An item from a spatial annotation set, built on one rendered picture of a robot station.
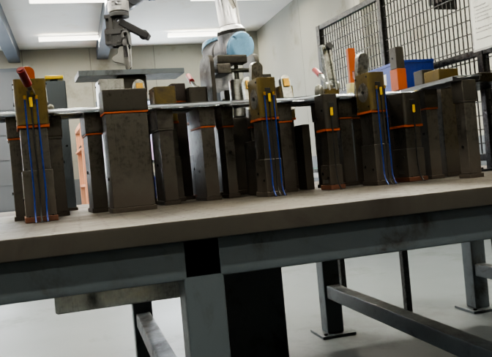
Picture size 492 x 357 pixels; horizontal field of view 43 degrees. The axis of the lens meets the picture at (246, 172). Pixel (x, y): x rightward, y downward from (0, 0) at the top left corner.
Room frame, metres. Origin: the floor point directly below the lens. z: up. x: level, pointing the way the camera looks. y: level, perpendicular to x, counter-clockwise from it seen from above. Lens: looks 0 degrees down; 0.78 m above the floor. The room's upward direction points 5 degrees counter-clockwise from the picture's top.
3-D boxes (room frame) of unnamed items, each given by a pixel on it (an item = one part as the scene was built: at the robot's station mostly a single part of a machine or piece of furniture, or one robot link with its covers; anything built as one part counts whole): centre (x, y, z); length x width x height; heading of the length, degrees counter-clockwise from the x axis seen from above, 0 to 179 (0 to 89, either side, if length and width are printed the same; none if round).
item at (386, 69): (2.64, -0.67, 1.10); 0.30 x 0.17 x 0.13; 16
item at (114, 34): (2.24, 0.41, 1.32); 0.09 x 0.08 x 0.12; 90
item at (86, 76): (2.24, 0.38, 1.16); 0.37 x 0.14 x 0.02; 110
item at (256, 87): (1.84, -0.07, 0.87); 0.12 x 0.07 x 0.35; 20
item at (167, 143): (1.93, 0.25, 0.84); 0.12 x 0.05 x 0.29; 20
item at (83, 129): (1.85, 0.44, 0.84); 0.12 x 0.05 x 0.29; 20
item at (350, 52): (2.34, -0.43, 0.95); 0.03 x 0.01 x 0.50; 110
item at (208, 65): (2.23, 0.03, 0.95); 0.18 x 0.13 x 0.49; 110
